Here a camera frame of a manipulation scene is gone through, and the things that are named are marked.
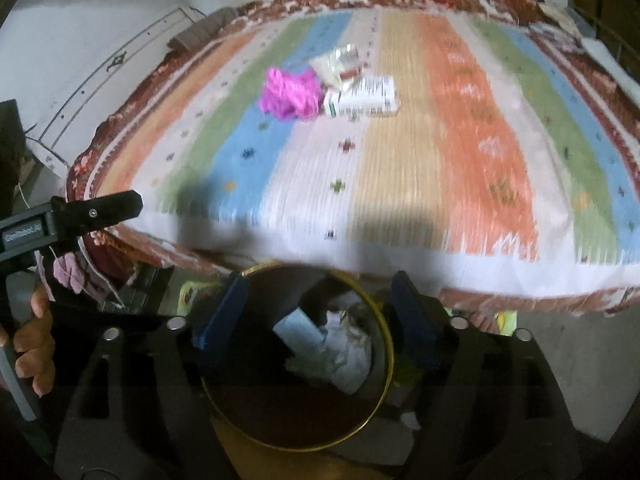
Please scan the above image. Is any white paper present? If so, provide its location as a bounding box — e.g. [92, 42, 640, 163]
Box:
[285, 305, 374, 396]

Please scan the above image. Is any green printed bag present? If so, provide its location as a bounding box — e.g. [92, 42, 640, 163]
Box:
[492, 310, 519, 337]

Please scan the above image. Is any brown bin with gold rim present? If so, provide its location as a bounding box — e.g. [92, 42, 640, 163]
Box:
[197, 260, 397, 449]

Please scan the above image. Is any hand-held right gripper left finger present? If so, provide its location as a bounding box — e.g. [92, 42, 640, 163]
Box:
[52, 272, 251, 480]

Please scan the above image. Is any crumpled clear plastic wrapper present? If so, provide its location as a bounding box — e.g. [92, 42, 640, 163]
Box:
[309, 45, 369, 91]

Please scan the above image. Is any person's left hand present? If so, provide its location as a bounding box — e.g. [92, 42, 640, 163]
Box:
[0, 287, 57, 399]

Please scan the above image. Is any white folded cloth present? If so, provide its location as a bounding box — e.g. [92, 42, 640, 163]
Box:
[582, 35, 637, 80]

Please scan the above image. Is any metal wire rack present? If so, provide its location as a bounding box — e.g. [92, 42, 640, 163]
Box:
[570, 2, 640, 91]

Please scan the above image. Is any striped colourful mat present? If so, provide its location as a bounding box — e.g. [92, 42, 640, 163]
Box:
[87, 7, 640, 301]

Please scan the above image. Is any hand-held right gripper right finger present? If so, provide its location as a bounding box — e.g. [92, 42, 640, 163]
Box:
[390, 270, 586, 480]

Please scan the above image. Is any patterned cloth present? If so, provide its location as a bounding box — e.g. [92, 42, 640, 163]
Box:
[537, 0, 583, 36]

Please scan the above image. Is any pink cloth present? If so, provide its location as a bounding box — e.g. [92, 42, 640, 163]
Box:
[52, 249, 103, 297]

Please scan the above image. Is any pink crumpled plastic wad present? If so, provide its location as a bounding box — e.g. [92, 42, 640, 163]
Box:
[259, 66, 322, 122]

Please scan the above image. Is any white box with green stripe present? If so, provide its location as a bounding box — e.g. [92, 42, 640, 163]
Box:
[322, 91, 402, 119]

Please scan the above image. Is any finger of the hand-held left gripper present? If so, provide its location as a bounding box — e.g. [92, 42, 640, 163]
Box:
[47, 190, 144, 257]

